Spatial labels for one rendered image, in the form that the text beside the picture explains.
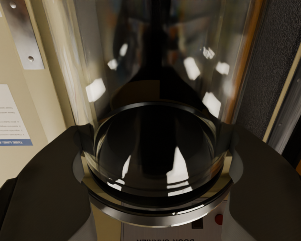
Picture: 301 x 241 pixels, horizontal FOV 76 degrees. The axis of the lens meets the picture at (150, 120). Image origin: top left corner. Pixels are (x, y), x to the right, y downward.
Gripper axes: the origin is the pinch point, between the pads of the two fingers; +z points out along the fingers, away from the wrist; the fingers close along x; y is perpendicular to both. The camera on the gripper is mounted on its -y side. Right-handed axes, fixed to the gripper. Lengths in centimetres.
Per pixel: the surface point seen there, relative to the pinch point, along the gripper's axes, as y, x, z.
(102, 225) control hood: 19.7, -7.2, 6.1
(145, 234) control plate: 20.5, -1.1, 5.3
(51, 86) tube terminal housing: 0.9, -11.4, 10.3
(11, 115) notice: 27, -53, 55
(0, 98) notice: 20, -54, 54
